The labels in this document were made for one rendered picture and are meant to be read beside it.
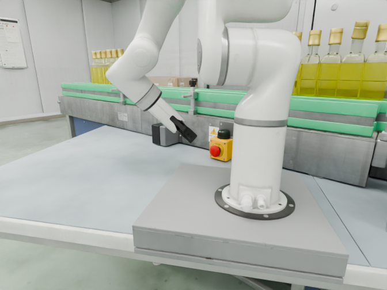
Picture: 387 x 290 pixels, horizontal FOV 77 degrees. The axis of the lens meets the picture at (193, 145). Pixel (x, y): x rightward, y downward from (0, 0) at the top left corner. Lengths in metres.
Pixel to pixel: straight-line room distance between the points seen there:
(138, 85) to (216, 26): 0.30
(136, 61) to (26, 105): 5.70
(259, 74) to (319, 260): 0.29
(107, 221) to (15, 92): 5.73
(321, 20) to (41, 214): 1.01
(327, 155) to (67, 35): 6.28
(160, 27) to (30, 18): 5.77
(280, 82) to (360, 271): 0.32
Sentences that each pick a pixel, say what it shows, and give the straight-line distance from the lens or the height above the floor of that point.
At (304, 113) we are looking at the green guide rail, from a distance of 0.77.
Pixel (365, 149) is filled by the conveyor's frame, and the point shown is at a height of 0.86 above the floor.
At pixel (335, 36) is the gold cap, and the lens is 0.88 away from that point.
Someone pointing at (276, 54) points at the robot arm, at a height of 1.07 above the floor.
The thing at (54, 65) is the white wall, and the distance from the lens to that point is 6.44.
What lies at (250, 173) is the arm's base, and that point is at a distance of 0.44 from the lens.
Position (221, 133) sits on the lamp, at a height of 0.85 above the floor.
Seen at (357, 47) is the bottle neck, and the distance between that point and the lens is 0.86.
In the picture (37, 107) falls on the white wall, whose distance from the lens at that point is 6.32.
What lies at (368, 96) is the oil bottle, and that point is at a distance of 0.85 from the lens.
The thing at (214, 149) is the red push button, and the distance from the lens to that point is 0.79.
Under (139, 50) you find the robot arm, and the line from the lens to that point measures 0.60.
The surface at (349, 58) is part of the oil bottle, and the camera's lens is 0.85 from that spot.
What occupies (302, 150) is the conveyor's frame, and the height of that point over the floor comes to 0.82.
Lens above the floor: 1.04
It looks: 17 degrees down
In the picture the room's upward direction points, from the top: straight up
